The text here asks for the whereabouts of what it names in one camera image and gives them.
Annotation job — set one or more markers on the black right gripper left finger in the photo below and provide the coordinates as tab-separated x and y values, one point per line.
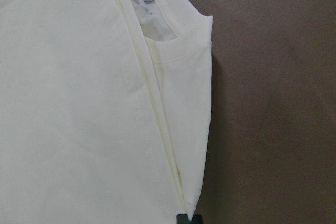
183	218

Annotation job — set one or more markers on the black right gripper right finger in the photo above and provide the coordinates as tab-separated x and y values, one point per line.
194	217

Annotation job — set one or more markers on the cream long sleeve shirt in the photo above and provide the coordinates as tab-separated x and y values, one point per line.
105	110

